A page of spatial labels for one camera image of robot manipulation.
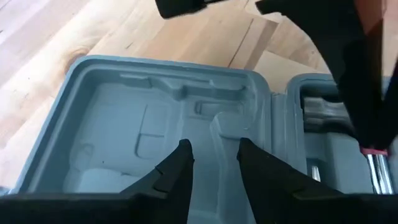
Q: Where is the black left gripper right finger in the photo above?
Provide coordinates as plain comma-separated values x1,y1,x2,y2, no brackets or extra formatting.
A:
236,138,343,197

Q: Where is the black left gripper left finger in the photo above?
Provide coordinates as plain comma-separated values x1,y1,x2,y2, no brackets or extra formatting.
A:
119,139,195,195

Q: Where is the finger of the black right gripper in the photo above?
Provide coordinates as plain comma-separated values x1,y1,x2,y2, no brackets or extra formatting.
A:
255,0,385,149
381,58,398,149

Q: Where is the grey plastic tool case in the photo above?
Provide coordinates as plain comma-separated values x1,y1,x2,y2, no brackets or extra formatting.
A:
0,55,398,224

